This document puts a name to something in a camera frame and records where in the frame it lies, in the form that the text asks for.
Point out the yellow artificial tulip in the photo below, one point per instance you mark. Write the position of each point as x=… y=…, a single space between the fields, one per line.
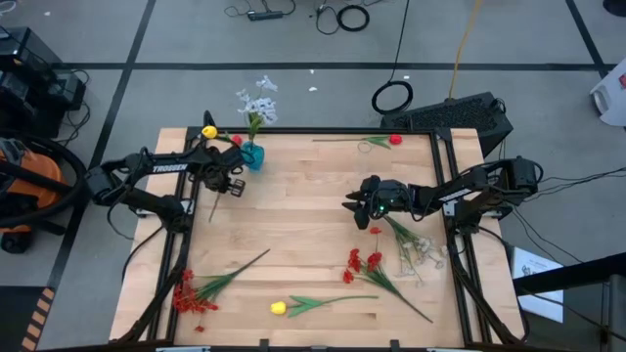
x=278 y=307
x=209 y=132

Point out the white artificial orchid spray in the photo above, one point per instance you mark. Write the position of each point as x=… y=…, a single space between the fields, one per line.
x=264 y=105

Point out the black perforated computer case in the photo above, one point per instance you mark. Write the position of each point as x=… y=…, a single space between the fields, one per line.
x=450 y=115

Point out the grey metal post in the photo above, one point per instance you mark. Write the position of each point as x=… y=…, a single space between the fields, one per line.
x=617 y=318

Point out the red gerbera bunch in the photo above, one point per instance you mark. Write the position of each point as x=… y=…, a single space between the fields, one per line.
x=374 y=259

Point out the teal glass vase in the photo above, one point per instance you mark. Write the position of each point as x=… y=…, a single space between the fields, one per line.
x=255 y=159

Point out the black striped floor mat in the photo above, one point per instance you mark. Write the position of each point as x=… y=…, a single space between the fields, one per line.
x=14 y=318

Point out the small white flower bunch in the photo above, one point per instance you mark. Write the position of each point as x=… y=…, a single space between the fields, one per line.
x=411 y=242

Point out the orange vacuum cleaner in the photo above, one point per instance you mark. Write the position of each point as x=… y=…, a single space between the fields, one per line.
x=41 y=163

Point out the white printed paper sheet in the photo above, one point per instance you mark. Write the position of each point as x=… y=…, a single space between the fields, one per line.
x=543 y=305

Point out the black metal table frame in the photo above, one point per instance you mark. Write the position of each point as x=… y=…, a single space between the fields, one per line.
x=318 y=130

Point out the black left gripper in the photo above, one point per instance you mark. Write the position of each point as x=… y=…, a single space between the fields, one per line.
x=220 y=163

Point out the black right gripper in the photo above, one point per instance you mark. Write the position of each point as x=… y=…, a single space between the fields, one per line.
x=393 y=195

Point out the black computer tower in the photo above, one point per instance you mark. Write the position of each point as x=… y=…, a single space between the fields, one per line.
x=24 y=49

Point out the white plastic appliance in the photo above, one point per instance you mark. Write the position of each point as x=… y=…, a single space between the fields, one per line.
x=611 y=98

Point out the red carnation bunch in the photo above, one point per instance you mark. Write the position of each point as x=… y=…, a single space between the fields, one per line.
x=188 y=303

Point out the black power strip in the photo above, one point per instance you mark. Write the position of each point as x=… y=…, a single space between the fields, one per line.
x=265 y=15

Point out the black metal beam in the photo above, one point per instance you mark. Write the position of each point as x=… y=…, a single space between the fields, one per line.
x=577 y=274

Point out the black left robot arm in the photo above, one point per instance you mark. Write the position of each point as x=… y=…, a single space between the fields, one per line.
x=166 y=168

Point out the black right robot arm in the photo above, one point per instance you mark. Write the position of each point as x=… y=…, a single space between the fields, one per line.
x=460 y=193

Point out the black equipment case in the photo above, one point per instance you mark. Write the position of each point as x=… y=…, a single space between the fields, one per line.
x=29 y=105

